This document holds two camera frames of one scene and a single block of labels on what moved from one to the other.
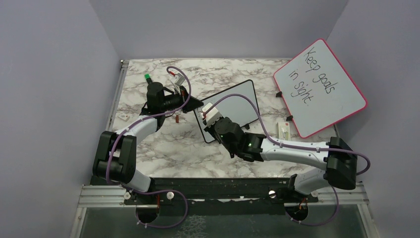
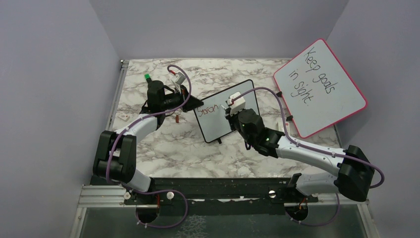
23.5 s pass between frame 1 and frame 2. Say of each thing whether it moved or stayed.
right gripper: moved
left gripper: stayed
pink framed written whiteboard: stayed
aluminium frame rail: stayed
